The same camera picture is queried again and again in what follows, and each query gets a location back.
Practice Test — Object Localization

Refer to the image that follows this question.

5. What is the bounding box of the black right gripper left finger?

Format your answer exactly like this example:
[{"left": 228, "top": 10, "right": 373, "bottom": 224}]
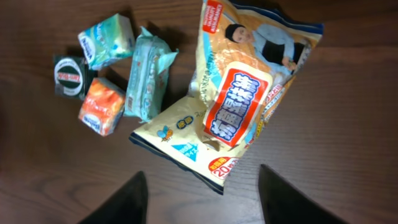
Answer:
[{"left": 79, "top": 171, "right": 148, "bottom": 224}]

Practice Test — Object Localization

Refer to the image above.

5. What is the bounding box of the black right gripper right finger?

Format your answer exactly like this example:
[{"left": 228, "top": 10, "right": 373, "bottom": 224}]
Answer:
[{"left": 258, "top": 164, "right": 345, "bottom": 224}]

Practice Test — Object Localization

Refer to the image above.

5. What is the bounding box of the small orange candy box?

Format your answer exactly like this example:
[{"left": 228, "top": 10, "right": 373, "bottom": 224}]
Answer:
[{"left": 78, "top": 77, "right": 126, "bottom": 136}]

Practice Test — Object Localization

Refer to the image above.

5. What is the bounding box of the teal white snack packet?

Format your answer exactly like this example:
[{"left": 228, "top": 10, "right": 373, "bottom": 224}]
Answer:
[{"left": 124, "top": 27, "right": 178, "bottom": 123}]

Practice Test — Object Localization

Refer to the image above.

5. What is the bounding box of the small teal candy box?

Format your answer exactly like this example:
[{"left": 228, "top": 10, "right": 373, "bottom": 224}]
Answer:
[{"left": 78, "top": 14, "right": 135, "bottom": 70}]

